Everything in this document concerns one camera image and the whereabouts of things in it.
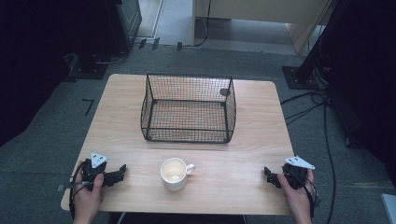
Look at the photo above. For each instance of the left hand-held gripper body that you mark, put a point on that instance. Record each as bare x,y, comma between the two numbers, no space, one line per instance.
93,169

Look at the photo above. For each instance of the white cup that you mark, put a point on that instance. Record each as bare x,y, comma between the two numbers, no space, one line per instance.
174,174

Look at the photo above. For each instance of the beige wooden cabinet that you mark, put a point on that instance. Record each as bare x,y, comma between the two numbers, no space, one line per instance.
264,11

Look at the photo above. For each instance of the black stand with base plate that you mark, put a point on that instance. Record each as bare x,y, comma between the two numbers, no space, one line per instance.
88,70

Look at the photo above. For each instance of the person's dark clothing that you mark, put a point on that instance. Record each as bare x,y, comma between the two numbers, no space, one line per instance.
177,219

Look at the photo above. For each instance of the black cabinet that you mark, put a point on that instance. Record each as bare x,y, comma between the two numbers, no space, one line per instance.
123,21

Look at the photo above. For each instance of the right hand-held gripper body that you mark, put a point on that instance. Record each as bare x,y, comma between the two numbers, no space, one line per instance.
295,175

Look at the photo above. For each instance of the white board corner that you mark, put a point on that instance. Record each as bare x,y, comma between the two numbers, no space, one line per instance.
389,208

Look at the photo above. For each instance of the black slanted stand with base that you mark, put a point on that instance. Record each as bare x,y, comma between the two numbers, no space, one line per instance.
303,76

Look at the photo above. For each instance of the person's left hand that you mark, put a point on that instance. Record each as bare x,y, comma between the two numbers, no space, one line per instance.
85,202

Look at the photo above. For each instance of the person's right hand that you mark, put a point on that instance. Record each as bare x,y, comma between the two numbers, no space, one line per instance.
299,202

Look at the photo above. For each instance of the dark curtain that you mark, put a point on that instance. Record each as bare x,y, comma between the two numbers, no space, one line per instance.
31,62
367,77

